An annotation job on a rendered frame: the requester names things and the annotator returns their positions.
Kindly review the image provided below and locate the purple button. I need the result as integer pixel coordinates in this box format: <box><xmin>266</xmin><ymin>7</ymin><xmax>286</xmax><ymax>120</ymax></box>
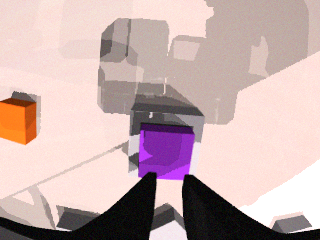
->
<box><xmin>128</xmin><ymin>103</ymin><xmax>205</xmax><ymax>181</ymax></box>

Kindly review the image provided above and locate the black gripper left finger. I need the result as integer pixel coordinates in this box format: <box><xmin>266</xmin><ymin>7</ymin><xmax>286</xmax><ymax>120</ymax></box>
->
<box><xmin>0</xmin><ymin>172</ymin><xmax>157</xmax><ymax>240</ymax></box>

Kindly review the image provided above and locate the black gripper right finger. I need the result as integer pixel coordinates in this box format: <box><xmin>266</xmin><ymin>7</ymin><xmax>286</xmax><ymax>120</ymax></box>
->
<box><xmin>181</xmin><ymin>175</ymin><xmax>320</xmax><ymax>240</ymax></box>

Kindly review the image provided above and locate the orange block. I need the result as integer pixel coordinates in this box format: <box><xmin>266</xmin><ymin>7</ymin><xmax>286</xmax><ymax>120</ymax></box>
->
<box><xmin>0</xmin><ymin>97</ymin><xmax>37</xmax><ymax>145</ymax></box>

